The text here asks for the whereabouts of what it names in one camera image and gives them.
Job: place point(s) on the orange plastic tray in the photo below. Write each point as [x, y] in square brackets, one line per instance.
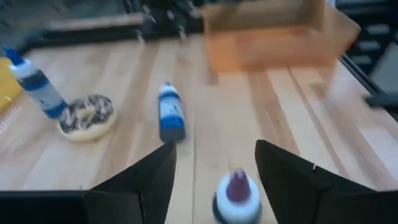
[280, 43]

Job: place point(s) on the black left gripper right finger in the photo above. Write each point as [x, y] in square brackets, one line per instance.
[289, 186]

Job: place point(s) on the blue-capped white glue bottle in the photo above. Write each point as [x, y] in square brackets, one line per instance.
[40, 87]
[171, 115]

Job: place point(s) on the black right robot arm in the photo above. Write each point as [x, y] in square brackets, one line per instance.
[168, 15]

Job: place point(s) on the chocolate sprinkled toy donut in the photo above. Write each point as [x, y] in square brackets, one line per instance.
[87, 119]

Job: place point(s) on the yellow plastic mesh basket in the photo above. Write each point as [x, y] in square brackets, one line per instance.
[6, 84]

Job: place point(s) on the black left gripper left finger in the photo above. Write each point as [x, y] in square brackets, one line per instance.
[146, 186]

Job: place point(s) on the purple-tipped white glue bottle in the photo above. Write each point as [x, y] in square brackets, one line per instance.
[237, 205]

